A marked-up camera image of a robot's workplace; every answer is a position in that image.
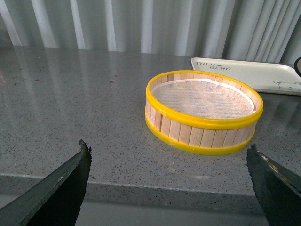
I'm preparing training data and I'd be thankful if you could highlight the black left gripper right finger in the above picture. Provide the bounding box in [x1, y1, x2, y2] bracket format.
[246, 144, 301, 226]

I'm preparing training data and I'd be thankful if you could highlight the cream rectangular serving tray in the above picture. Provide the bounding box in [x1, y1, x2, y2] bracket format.
[191, 57, 301, 96]

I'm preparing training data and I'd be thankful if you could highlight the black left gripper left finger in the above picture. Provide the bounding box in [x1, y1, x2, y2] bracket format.
[0, 140, 92, 226]

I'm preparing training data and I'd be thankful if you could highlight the yellow rimmed wooden steamer basket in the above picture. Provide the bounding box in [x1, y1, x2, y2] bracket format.
[145, 70, 263, 155]

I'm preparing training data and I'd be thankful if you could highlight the brown plate with black rim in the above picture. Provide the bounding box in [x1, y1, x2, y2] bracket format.
[294, 57, 301, 77]

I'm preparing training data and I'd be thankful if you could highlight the white gauze steamer liner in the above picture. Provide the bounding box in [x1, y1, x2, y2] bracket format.
[151, 79, 255, 119]

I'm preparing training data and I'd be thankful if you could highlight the grey pleated curtain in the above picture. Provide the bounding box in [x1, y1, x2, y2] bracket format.
[0, 0, 301, 64]

